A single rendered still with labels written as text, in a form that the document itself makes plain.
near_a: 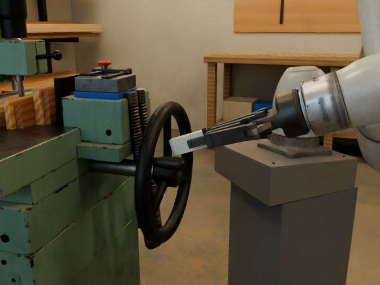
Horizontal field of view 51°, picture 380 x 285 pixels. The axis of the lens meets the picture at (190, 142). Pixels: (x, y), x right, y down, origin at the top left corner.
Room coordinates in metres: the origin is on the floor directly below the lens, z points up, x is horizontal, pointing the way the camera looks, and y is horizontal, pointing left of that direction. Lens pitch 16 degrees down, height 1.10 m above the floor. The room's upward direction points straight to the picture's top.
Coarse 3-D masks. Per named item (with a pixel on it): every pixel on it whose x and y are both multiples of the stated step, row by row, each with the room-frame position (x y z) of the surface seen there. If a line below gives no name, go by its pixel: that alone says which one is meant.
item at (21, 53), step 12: (0, 48) 0.84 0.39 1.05; (12, 48) 0.83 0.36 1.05; (24, 48) 0.83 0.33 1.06; (36, 48) 0.86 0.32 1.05; (0, 60) 0.85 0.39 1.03; (12, 60) 0.84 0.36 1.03; (24, 60) 0.83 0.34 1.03; (36, 60) 0.86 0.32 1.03; (0, 72) 0.85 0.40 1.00; (12, 72) 0.84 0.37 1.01; (24, 72) 0.83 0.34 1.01; (36, 72) 0.85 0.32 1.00
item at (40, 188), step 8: (80, 160) 0.78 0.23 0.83; (88, 160) 0.81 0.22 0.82; (64, 168) 0.73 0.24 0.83; (72, 168) 0.75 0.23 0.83; (80, 168) 0.78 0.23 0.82; (88, 168) 0.81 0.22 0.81; (48, 176) 0.68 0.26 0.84; (56, 176) 0.70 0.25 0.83; (64, 176) 0.73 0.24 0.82; (72, 176) 0.75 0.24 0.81; (32, 184) 0.64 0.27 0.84; (40, 184) 0.66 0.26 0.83; (48, 184) 0.68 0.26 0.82; (56, 184) 0.70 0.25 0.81; (64, 184) 0.73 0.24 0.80; (16, 192) 0.64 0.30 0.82; (24, 192) 0.64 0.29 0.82; (32, 192) 0.64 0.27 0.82; (40, 192) 0.66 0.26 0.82; (48, 192) 0.68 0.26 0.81; (8, 200) 0.65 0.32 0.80; (16, 200) 0.64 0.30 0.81; (24, 200) 0.64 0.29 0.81; (32, 200) 0.64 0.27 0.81; (40, 200) 0.65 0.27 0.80
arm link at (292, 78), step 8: (288, 72) 1.27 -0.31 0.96; (296, 72) 1.24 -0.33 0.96; (304, 72) 1.23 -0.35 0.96; (312, 72) 1.23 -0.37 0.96; (320, 72) 1.25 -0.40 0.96; (280, 80) 1.29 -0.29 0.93; (288, 80) 1.24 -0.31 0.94; (296, 80) 1.23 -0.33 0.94; (304, 80) 1.22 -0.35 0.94; (280, 88) 1.26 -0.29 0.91; (288, 88) 1.23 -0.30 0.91; (296, 88) 1.22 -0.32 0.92; (280, 128) 1.23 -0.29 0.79; (304, 136) 1.20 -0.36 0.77; (312, 136) 1.21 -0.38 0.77
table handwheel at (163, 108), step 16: (160, 112) 0.73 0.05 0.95; (176, 112) 0.79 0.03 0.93; (160, 128) 0.70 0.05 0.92; (144, 144) 0.67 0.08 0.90; (96, 160) 0.81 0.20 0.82; (128, 160) 0.80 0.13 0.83; (144, 160) 0.65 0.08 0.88; (192, 160) 0.89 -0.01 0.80; (144, 176) 0.64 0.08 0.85; (160, 176) 0.75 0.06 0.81; (176, 176) 0.75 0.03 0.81; (144, 192) 0.64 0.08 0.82; (160, 192) 0.72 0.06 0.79; (144, 208) 0.64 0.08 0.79; (176, 208) 0.82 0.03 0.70; (144, 224) 0.64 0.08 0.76; (176, 224) 0.78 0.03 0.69; (160, 240) 0.69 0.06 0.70
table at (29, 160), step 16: (0, 128) 0.78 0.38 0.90; (16, 128) 0.78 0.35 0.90; (32, 128) 0.78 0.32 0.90; (48, 128) 0.78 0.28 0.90; (64, 128) 0.78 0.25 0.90; (0, 144) 0.67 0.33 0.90; (16, 144) 0.67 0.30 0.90; (32, 144) 0.67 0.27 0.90; (48, 144) 0.69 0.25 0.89; (64, 144) 0.74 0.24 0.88; (80, 144) 0.77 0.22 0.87; (96, 144) 0.77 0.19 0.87; (112, 144) 0.77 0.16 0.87; (128, 144) 0.79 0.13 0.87; (0, 160) 0.58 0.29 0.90; (16, 160) 0.61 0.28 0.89; (32, 160) 0.65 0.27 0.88; (48, 160) 0.69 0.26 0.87; (64, 160) 0.73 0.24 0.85; (112, 160) 0.75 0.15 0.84; (0, 176) 0.57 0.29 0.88; (16, 176) 0.61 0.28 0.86; (32, 176) 0.64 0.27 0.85; (0, 192) 0.57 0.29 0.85
